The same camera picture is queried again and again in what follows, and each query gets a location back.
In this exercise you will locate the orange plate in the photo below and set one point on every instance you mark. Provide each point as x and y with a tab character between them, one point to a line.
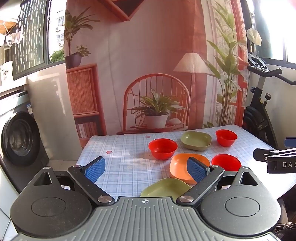
178	166

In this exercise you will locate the green plate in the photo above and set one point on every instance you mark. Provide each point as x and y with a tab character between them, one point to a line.
197	141
167	187

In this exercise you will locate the hanging laundry clothes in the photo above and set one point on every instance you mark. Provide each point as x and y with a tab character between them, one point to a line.
11	33

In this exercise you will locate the printed room backdrop cloth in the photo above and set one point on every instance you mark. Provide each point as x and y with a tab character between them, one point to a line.
154	66

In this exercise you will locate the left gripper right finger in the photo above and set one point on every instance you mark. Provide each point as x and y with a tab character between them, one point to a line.
207	179

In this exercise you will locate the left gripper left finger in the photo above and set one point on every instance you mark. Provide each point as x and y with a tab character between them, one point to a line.
84	178

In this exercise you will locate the washing machine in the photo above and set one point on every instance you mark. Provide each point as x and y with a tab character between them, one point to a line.
22	152

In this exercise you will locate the blue plaid tablecloth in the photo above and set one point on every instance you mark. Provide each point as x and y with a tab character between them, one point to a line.
130	166

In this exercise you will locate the white paper bag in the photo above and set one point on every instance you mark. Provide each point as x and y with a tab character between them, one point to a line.
7	73

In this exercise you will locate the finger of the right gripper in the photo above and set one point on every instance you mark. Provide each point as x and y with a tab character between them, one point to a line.
290	142
263	154

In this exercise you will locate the red bowl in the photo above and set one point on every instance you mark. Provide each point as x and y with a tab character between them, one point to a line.
227	162
226	138
162	148

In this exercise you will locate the window with lattice grille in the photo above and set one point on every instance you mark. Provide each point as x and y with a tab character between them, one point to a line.
43	45

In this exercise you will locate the black exercise bike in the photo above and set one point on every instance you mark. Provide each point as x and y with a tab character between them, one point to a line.
256	120

